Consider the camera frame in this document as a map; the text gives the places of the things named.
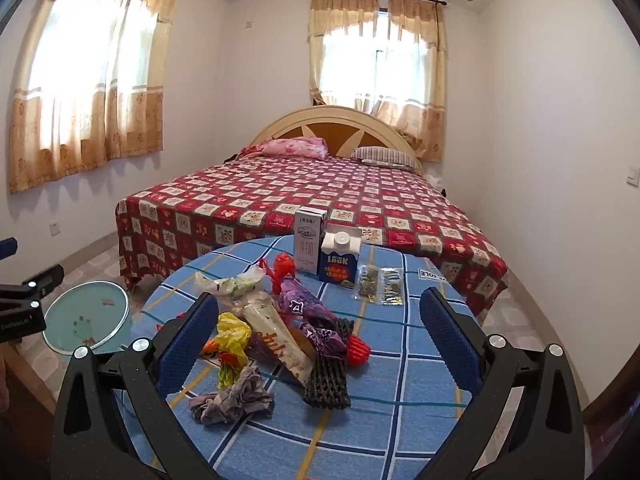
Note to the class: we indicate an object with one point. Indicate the long white wrapper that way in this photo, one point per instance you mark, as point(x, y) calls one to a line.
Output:
point(277, 340)

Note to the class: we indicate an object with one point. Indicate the black foam net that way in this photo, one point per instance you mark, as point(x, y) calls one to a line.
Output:
point(327, 380)

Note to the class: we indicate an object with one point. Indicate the light blue cartoon bin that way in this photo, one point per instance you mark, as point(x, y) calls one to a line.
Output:
point(85, 315)

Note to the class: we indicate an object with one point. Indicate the orange foam net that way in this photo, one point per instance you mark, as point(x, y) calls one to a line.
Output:
point(358, 350)

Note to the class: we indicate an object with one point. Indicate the white wall socket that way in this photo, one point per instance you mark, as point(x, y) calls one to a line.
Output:
point(55, 228)

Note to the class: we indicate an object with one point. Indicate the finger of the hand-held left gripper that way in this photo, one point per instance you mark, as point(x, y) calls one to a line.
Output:
point(35, 285)
point(7, 250)

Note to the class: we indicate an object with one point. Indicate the white milk carton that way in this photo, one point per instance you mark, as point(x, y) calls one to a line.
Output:
point(308, 240)

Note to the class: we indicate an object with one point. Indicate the narrow beige patterned curtain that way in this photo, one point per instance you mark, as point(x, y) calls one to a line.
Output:
point(415, 120)

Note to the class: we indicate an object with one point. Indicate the striped pillow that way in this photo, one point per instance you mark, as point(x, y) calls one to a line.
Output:
point(385, 156)

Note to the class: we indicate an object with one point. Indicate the wide beige patterned curtain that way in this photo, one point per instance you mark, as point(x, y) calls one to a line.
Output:
point(95, 125)

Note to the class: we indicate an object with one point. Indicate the blue plaid blanket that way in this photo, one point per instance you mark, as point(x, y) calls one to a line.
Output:
point(395, 360)

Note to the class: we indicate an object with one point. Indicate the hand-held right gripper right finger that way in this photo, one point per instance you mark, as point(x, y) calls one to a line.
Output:
point(447, 332)

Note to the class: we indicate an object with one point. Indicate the clear plastic bag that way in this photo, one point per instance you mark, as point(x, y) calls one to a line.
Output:
point(235, 285)

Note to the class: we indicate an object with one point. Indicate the bed with red checkered bedspread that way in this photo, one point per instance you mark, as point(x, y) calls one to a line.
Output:
point(310, 185)

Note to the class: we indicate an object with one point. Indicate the grey crumpled cloth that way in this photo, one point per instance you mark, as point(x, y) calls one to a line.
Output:
point(235, 397)

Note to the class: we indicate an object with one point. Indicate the cream wooden headboard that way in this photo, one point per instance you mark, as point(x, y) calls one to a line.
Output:
point(340, 122)

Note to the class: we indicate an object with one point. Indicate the clear snack packet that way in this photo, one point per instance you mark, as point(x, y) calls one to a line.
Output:
point(392, 285)
point(367, 282)

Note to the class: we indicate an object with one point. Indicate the white light switch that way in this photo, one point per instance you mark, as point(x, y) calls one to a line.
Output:
point(634, 175)

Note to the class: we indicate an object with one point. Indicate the blue carton with white cap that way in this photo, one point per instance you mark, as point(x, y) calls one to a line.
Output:
point(339, 260)

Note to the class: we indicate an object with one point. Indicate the pink floral pillow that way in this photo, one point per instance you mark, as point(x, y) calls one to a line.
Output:
point(295, 147)

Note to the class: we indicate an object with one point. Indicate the red net bag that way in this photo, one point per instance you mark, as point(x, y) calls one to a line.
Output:
point(282, 265)

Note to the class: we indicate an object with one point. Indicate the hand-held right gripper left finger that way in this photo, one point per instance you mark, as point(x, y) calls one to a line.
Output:
point(190, 340)

